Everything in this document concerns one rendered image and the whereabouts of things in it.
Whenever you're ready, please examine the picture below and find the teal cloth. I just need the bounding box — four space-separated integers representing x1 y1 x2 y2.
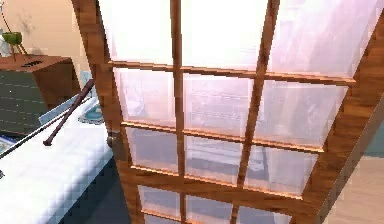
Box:
78 103 105 126

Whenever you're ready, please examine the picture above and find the dark red baseball bat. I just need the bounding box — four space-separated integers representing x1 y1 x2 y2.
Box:
42 78 96 147

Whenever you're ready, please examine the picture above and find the brown chest of drawers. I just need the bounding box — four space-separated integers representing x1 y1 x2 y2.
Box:
0 54 81 136

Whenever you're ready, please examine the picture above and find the white bed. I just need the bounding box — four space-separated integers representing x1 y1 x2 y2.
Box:
0 95 116 224

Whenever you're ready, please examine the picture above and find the wooden glass-paned door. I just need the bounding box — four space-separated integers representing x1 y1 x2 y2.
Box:
70 0 384 224

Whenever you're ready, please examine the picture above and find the thin black rod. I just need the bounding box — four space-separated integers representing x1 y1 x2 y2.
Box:
0 96 92 161

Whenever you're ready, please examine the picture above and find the small black flat object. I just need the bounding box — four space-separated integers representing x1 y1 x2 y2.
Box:
21 59 45 69

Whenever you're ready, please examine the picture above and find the green plant pot on stand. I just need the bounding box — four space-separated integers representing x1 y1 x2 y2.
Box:
0 6 31 63

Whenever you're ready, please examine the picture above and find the white round object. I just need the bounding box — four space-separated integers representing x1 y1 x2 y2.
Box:
0 34 11 58

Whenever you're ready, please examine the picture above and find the dark metal door handle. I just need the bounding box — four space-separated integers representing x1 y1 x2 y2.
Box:
106 131 125 150

